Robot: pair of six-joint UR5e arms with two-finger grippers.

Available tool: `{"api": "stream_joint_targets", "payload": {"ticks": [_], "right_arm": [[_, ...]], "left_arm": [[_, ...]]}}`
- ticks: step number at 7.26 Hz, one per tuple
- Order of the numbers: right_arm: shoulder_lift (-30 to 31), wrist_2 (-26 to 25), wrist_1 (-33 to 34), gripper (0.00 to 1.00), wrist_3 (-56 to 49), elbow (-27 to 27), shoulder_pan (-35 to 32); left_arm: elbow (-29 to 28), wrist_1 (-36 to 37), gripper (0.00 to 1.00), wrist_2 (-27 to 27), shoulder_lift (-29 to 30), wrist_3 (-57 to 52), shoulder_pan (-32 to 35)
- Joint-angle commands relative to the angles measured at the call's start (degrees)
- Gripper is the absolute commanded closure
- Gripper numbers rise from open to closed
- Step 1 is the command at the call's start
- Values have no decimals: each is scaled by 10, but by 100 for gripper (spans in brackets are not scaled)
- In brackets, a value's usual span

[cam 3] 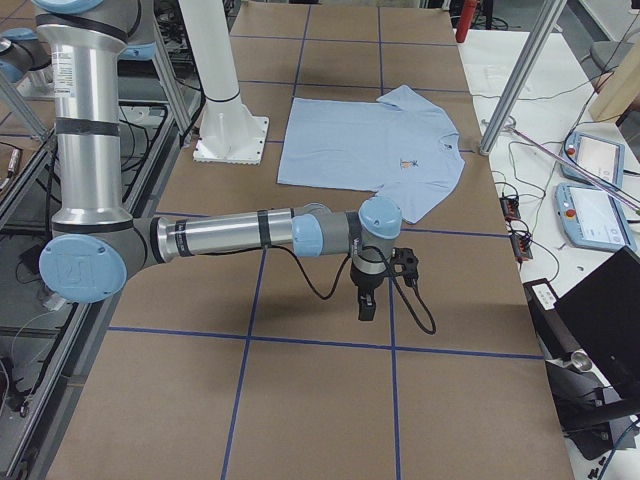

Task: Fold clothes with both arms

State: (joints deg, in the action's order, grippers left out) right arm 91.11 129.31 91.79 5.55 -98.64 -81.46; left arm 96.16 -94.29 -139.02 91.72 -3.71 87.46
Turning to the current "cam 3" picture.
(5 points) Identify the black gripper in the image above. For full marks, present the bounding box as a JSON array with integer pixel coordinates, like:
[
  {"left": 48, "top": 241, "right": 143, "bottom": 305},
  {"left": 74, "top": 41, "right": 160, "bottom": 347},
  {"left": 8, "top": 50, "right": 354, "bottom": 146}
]
[{"left": 350, "top": 263, "right": 387, "bottom": 321}]

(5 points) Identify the light blue t-shirt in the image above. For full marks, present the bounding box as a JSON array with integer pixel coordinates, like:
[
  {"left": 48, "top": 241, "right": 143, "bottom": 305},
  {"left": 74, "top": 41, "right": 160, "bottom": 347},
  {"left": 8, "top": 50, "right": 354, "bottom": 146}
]
[{"left": 278, "top": 85, "right": 465, "bottom": 224}]

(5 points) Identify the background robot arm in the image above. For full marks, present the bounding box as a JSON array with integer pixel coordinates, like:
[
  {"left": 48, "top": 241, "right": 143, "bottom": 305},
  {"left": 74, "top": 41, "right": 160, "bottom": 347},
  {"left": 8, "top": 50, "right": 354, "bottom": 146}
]
[{"left": 1, "top": 27, "right": 53, "bottom": 100}]

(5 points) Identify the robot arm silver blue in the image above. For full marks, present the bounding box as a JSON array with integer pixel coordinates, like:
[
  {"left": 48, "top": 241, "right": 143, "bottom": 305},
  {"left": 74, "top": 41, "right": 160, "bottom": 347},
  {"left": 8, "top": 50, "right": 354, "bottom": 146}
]
[{"left": 35, "top": 1, "right": 406, "bottom": 321}]

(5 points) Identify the lower orange circuit board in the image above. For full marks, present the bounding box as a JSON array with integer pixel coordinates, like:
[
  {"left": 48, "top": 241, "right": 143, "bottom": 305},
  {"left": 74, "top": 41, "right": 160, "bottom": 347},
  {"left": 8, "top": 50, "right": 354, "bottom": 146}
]
[{"left": 509, "top": 231, "right": 533, "bottom": 264}]

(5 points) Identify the orange circuit board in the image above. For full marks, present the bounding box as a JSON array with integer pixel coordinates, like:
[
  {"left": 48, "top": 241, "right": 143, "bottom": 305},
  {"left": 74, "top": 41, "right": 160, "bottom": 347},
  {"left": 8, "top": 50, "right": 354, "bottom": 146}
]
[
  {"left": 509, "top": 231, "right": 533, "bottom": 264},
  {"left": 496, "top": 182, "right": 522, "bottom": 221}
]

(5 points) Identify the upper orange circuit board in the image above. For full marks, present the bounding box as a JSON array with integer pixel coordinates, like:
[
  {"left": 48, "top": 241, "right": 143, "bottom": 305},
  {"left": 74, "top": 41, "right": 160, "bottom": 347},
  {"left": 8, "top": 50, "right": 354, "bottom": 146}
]
[{"left": 496, "top": 182, "right": 522, "bottom": 221}]

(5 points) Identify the black box with label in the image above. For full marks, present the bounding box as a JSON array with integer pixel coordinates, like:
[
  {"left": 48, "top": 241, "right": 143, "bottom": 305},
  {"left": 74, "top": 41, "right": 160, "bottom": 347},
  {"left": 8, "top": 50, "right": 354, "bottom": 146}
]
[{"left": 523, "top": 278, "right": 580, "bottom": 360}]

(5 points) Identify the reacher grabber stick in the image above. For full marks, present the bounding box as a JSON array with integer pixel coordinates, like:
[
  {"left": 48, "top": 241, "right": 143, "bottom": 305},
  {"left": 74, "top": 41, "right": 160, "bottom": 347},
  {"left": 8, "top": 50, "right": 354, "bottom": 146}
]
[{"left": 502, "top": 116, "right": 639, "bottom": 215}]

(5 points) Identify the lower teach pendant tablet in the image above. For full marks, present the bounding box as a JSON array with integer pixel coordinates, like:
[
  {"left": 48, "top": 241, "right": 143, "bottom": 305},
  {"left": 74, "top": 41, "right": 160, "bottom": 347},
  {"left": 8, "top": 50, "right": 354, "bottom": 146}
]
[{"left": 554, "top": 183, "right": 636, "bottom": 252}]

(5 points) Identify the teach pendant tablet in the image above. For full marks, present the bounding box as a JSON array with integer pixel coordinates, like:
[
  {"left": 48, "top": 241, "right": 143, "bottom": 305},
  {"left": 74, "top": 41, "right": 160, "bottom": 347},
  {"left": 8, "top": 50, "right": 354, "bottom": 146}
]
[
  {"left": 554, "top": 183, "right": 636, "bottom": 252},
  {"left": 561, "top": 132, "right": 625, "bottom": 187}
]

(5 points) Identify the black monitor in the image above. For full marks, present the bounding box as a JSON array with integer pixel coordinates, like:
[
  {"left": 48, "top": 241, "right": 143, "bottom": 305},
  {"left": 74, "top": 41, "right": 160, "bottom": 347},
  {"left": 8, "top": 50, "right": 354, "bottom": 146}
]
[{"left": 555, "top": 247, "right": 639, "bottom": 398}]

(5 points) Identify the upper teach pendant tablet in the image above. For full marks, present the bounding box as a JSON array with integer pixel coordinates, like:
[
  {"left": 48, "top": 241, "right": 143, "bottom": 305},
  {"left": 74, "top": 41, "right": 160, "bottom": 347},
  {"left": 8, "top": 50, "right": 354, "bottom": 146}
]
[{"left": 561, "top": 132, "right": 625, "bottom": 187}]

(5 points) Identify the red fire extinguisher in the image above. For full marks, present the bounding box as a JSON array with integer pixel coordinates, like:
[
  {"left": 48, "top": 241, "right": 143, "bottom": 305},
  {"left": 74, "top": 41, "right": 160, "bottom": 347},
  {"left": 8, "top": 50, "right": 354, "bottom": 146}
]
[{"left": 455, "top": 0, "right": 478, "bottom": 44}]

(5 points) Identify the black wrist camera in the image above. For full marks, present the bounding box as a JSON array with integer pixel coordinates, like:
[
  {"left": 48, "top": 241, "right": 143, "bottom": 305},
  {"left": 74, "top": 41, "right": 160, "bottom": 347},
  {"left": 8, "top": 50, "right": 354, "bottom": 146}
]
[{"left": 390, "top": 247, "right": 419, "bottom": 288}]

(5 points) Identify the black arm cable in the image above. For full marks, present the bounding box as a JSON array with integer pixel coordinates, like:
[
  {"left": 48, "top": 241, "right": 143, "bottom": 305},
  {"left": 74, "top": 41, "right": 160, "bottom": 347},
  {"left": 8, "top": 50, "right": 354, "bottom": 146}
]
[{"left": 288, "top": 238, "right": 437, "bottom": 335}]

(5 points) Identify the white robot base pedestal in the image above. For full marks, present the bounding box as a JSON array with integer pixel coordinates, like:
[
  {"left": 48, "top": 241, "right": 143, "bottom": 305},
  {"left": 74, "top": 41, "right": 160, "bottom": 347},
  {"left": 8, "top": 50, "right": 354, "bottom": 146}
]
[{"left": 179, "top": 0, "right": 269, "bottom": 165}]

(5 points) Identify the aluminium side frame rack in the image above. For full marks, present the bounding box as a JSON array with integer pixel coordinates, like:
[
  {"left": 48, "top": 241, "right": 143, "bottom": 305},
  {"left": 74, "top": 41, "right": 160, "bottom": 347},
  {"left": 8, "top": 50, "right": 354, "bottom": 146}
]
[{"left": 1, "top": 1, "right": 198, "bottom": 479}]

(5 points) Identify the aluminium frame post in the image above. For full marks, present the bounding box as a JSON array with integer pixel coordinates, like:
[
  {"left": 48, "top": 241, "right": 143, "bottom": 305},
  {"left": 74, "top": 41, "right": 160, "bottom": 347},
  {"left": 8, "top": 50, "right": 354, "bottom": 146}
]
[{"left": 479, "top": 0, "right": 567, "bottom": 156}]

